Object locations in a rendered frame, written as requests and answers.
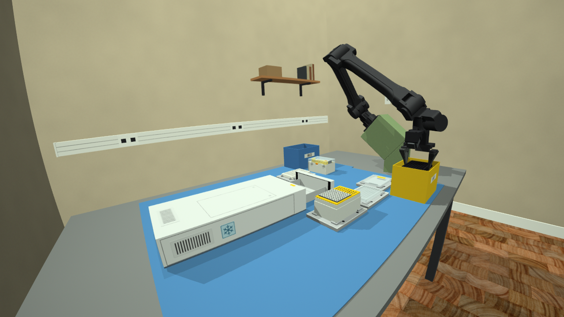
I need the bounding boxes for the yellow open-top bin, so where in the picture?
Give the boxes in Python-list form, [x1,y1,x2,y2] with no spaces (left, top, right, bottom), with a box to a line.
[390,160,440,204]

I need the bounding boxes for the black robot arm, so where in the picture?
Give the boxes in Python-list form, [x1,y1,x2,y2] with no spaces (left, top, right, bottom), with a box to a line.
[323,44,448,149]

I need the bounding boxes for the blue bench mat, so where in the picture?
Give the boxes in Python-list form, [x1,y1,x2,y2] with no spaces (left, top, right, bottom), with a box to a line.
[139,166,444,317]

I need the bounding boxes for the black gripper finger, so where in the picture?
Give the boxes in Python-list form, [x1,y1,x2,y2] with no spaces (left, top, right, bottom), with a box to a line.
[399,148,409,164]
[428,151,439,170]

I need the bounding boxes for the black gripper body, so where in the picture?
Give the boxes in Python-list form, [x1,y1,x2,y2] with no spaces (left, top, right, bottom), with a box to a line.
[401,128,438,153]

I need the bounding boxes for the blue open-top box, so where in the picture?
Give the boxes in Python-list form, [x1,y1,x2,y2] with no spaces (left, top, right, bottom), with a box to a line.
[283,144,319,170]

